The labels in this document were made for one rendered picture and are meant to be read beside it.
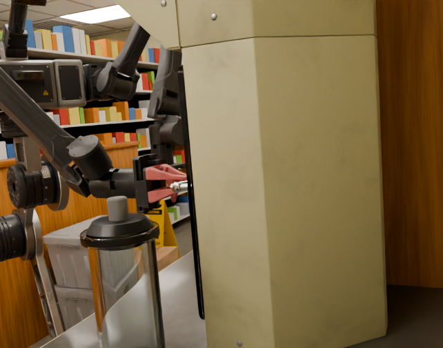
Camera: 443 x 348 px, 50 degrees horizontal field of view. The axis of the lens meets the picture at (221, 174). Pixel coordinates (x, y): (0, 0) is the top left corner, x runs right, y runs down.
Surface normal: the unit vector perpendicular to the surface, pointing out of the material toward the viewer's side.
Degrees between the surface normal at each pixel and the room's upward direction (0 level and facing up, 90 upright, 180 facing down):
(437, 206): 90
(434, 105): 90
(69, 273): 95
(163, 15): 90
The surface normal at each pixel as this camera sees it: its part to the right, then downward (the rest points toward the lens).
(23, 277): 0.91, -0.02
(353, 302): 0.36, 0.09
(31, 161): 0.62, 0.05
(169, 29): -0.40, 0.14
